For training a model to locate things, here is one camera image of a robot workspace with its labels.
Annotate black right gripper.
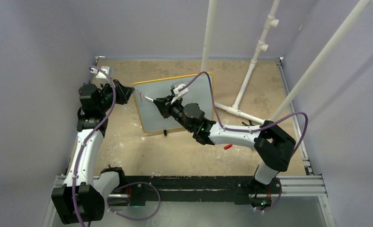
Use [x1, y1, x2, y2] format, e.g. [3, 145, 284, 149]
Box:
[155, 94, 194, 132]

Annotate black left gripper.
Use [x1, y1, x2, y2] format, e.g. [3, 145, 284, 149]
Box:
[98, 79, 133, 113]

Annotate yellow framed whiteboard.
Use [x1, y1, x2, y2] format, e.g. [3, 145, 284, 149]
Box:
[132, 74, 215, 133]

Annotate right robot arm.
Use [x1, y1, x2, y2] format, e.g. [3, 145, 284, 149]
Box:
[152, 96, 296, 192]

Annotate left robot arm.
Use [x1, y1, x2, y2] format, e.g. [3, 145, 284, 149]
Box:
[51, 79, 134, 227]

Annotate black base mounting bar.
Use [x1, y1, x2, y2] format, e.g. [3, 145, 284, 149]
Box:
[109, 175, 282, 206]

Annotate white vertical pole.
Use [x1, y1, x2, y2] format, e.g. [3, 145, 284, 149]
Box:
[201, 0, 218, 71]

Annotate white diagonal pole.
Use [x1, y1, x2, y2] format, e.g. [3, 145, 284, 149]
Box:
[270, 0, 372, 121]

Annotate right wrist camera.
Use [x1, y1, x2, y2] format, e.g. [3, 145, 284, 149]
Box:
[170, 82, 188, 104]

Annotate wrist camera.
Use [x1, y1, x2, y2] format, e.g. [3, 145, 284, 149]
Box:
[170, 82, 188, 104]
[90, 66, 114, 86]

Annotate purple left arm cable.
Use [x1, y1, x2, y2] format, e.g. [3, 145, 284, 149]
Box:
[72, 66, 161, 227]

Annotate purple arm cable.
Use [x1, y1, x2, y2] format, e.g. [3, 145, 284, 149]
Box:
[178, 71, 309, 214]
[72, 66, 161, 227]

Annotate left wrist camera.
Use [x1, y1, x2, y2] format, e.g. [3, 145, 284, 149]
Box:
[90, 66, 114, 86]

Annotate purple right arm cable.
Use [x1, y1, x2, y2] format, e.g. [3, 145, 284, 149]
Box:
[178, 71, 309, 214]

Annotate black handled pliers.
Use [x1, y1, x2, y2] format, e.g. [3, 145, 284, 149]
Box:
[241, 120, 254, 126]

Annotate white PVC pipe frame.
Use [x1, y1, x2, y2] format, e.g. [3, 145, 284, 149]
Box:
[214, 0, 281, 124]

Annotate aluminium front rail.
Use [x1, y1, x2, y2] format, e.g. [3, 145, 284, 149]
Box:
[42, 175, 336, 227]

